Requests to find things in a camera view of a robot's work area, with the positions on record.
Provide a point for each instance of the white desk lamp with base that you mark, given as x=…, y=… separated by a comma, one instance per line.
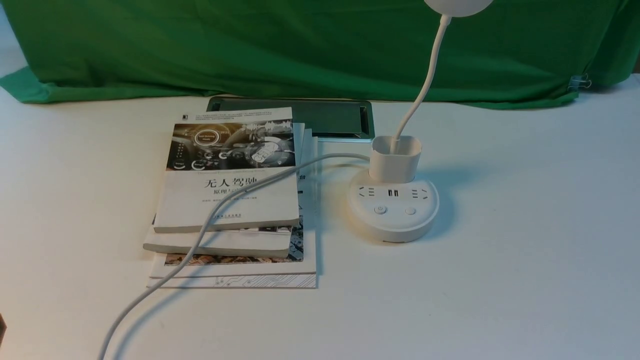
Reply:
x=390, y=201

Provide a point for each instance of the white book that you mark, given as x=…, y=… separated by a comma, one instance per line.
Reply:
x=213, y=160
x=208, y=161

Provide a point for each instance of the bottom circuit pattern book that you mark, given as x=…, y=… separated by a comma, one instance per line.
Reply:
x=298, y=270

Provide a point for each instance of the top white book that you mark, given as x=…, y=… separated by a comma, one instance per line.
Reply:
x=213, y=160

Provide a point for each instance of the green backdrop cloth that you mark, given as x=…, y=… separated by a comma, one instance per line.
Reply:
x=516, y=54

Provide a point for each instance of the metal binder clip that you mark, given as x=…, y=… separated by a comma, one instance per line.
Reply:
x=579, y=82

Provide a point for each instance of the metal desk cable hatch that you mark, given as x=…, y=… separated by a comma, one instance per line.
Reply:
x=331, y=120

